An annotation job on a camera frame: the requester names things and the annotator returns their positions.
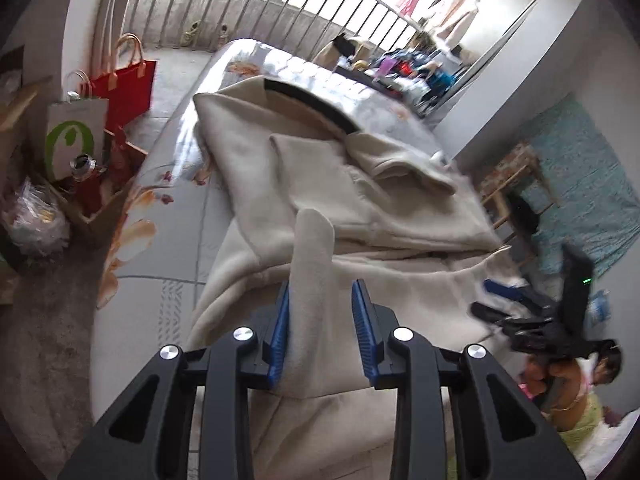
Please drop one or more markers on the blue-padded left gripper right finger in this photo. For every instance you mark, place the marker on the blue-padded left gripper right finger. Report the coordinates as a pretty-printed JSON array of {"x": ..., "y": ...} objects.
[{"x": 498, "y": 432}]

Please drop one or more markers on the floral mattress bed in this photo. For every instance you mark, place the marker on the floral mattress bed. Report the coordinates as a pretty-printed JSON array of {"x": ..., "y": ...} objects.
[{"x": 177, "y": 213}]

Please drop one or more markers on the clear plastic bag of items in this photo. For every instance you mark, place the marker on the clear plastic bag of items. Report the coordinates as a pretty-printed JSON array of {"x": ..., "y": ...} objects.
[{"x": 34, "y": 220}]

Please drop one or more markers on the red paper shopping bag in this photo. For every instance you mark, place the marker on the red paper shopping bag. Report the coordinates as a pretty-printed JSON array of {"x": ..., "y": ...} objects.
[{"x": 128, "y": 90}]

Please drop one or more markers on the beige zip jacket black trim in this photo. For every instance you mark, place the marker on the beige zip jacket black trim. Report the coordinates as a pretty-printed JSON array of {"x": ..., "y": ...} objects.
[{"x": 320, "y": 203}]

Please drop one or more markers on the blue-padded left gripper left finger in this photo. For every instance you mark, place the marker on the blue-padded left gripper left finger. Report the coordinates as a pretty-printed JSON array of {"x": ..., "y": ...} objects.
[{"x": 145, "y": 433}]

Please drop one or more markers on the white green-logo paper bag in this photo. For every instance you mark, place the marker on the white green-logo paper bag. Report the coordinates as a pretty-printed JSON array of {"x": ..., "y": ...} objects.
[{"x": 75, "y": 126}]

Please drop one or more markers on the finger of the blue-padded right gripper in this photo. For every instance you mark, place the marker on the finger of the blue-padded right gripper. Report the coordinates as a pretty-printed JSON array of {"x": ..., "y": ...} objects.
[
  {"x": 487, "y": 314},
  {"x": 525, "y": 295}
]

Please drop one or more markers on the metal balcony railing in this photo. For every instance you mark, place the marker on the metal balcony railing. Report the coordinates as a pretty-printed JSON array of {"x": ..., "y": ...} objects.
[{"x": 300, "y": 27}]

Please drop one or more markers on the child in yellow dress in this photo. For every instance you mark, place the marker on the child in yellow dress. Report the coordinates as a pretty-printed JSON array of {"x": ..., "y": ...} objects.
[{"x": 591, "y": 431}]

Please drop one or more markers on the wooden chair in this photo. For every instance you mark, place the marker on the wooden chair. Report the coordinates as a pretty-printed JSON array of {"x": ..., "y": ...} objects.
[{"x": 502, "y": 192}]

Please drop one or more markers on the low cardboard tray box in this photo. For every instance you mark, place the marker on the low cardboard tray box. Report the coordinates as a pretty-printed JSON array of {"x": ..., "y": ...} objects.
[{"x": 122, "y": 162}]

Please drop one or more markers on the cluttered dark side table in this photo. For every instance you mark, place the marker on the cluttered dark side table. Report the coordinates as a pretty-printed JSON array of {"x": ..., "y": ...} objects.
[{"x": 419, "y": 75}]

